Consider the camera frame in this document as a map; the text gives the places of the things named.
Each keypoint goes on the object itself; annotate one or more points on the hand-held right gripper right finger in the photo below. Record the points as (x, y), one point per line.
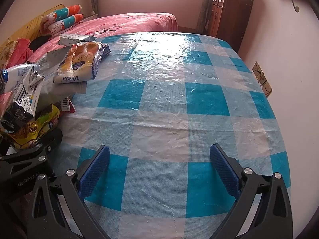
(224, 171)

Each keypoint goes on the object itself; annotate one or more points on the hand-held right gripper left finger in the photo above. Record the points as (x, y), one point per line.
(96, 171)

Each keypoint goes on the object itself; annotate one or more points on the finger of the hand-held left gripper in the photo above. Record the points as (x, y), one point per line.
(49, 138)

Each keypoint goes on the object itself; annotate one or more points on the yellow snack packet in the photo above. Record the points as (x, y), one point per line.
(47, 115)

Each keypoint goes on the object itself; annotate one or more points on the white and blue packet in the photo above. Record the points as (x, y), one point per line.
(20, 76)

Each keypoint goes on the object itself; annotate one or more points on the red wrapper with barcode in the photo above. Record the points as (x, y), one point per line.
(67, 105)

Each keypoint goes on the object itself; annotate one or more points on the black and white packet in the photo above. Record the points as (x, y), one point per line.
(15, 114)

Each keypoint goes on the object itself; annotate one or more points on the grey courier bag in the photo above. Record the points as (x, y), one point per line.
(49, 89)

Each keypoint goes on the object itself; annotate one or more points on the orange and white plastic pack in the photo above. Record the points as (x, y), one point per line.
(79, 62)

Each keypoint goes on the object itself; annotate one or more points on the blue checkered plastic tablecloth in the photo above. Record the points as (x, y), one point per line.
(162, 104)

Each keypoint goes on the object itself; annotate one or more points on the folded pink blanket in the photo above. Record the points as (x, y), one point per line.
(18, 51)

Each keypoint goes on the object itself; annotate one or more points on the black cloth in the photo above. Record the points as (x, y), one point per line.
(39, 41)

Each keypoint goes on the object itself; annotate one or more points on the yellow floral pillow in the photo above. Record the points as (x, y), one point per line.
(5, 48)

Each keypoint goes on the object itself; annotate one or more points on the small white carton box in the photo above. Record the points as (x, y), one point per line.
(72, 39)

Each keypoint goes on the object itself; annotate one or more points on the dark blue wrapper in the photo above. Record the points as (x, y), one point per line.
(106, 51)

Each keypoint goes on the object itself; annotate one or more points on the yellow headboard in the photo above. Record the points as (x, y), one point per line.
(30, 25)

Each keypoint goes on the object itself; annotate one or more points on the pink printed blanket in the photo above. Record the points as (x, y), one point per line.
(129, 23)

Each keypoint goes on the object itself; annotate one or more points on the brown wooden cabinet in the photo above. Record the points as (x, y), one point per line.
(231, 15)

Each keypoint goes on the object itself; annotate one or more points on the wall power socket panel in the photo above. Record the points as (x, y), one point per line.
(264, 84)

